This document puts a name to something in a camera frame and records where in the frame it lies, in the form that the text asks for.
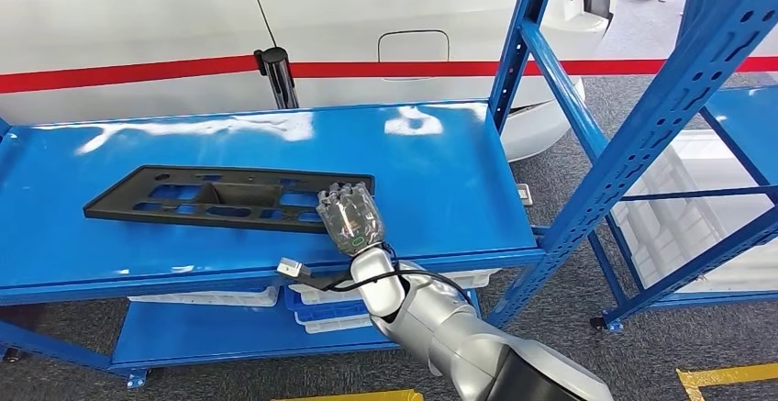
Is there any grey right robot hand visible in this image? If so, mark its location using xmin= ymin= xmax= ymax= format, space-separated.
xmin=315 ymin=182 xmax=388 ymax=259

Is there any white car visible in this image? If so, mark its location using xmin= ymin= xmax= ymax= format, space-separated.
xmin=0 ymin=0 xmax=617 ymax=162

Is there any blue plastic crate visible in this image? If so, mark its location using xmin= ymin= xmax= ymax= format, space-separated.
xmin=283 ymin=288 xmax=373 ymax=325

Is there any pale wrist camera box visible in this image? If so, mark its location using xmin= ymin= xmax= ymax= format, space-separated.
xmin=276 ymin=257 xmax=312 ymax=280

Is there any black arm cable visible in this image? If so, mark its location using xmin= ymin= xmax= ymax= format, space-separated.
xmin=322 ymin=257 xmax=475 ymax=308

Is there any yellow floor tape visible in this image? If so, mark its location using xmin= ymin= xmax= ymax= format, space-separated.
xmin=675 ymin=362 xmax=778 ymax=401
xmin=272 ymin=388 xmax=425 ymax=401

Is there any long black plastic part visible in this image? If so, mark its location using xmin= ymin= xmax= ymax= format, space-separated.
xmin=83 ymin=165 xmax=376 ymax=235

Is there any red barrier belt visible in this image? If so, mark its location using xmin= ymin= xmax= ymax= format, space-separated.
xmin=290 ymin=55 xmax=778 ymax=79
xmin=0 ymin=54 xmax=261 ymax=95

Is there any blue metal shelf rack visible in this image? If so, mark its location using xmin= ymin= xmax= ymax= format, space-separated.
xmin=586 ymin=0 xmax=778 ymax=334
xmin=0 ymin=0 xmax=778 ymax=390

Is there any black stanchion post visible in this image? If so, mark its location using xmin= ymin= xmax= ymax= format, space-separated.
xmin=253 ymin=46 xmax=301 ymax=111

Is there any large white ribbed crate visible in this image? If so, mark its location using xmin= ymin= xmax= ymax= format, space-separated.
xmin=609 ymin=129 xmax=778 ymax=295

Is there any white plastic crate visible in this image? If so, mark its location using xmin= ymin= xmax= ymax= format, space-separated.
xmin=288 ymin=269 xmax=501 ymax=306
xmin=295 ymin=313 xmax=377 ymax=335
xmin=128 ymin=285 xmax=281 ymax=308

